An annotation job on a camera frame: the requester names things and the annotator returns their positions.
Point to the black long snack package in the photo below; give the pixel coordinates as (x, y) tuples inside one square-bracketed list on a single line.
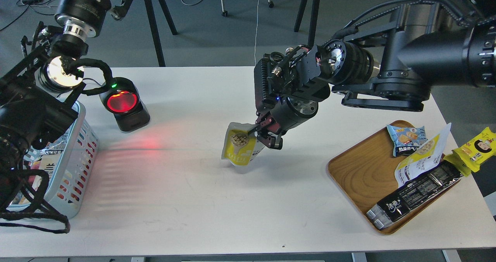
[(413, 194)]

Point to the yellow cartoon snack packet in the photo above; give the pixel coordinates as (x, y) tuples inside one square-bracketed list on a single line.
[(468, 157)]

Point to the snack packs inside basket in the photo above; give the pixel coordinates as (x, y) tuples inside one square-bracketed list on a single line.
[(46, 159)]

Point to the black barcode scanner red window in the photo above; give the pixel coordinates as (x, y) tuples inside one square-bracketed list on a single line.
[(123, 100)]

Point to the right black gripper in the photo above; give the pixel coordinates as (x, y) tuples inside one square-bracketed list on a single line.
[(288, 113)]

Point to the light blue plastic basket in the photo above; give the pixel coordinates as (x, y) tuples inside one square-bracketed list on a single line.
[(71, 165)]

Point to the yellow white snack pouch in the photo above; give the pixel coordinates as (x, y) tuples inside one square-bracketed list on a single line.
[(240, 146)]

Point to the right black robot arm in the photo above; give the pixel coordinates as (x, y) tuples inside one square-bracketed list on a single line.
[(389, 57)]

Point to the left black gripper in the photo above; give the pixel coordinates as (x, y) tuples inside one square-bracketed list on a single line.
[(91, 13)]

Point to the wooden tray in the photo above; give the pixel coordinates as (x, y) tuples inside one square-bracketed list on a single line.
[(365, 173)]

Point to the yellow white snack bag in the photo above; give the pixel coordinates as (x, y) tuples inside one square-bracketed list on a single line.
[(423, 159)]

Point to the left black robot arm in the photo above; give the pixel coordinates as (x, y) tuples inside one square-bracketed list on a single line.
[(37, 98)]

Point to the blue snack packet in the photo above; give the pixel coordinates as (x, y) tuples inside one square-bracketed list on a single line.
[(406, 140)]

